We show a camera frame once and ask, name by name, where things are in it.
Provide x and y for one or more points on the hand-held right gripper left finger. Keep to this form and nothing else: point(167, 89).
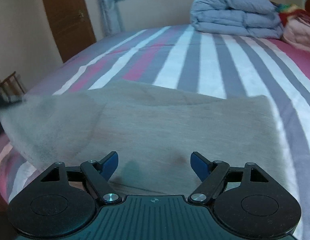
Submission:
point(110, 164)

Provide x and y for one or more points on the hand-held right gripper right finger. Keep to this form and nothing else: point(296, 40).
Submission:
point(198, 165)

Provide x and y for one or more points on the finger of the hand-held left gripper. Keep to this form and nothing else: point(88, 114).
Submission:
point(8, 99)

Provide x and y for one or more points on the grey pants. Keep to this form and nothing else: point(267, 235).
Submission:
point(157, 127)

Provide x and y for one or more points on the small wooden chair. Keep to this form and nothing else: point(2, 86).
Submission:
point(11, 82)

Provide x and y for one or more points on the brown wooden door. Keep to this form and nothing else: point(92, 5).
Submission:
point(67, 17)

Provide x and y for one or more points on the bed with striped sheet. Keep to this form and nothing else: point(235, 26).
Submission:
point(207, 60)

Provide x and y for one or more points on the grey blue curtain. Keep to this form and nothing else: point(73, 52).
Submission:
point(107, 7)

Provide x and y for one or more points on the folded light blue duvet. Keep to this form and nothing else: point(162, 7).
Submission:
point(232, 12)

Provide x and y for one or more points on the folded pale pink blanket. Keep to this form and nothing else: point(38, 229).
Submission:
point(298, 36)

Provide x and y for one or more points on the colourful patterned red blanket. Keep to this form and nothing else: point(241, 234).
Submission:
point(286, 10)

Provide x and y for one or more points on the folded dusty pink sheets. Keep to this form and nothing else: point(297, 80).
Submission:
point(306, 20)

